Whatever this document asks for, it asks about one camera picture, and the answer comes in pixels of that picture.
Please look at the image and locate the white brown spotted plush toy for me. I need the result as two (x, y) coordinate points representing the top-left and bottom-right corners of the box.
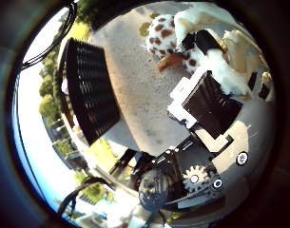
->
(145, 13), (203, 74)

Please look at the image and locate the black slatted plastic basket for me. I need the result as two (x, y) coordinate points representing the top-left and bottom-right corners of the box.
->
(56, 37), (121, 147)

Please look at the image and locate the thick black cable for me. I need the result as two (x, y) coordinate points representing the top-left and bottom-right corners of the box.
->
(57, 176), (111, 217)

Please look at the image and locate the thin black looped cable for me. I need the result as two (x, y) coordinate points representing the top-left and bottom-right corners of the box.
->
(20, 1), (78, 69)

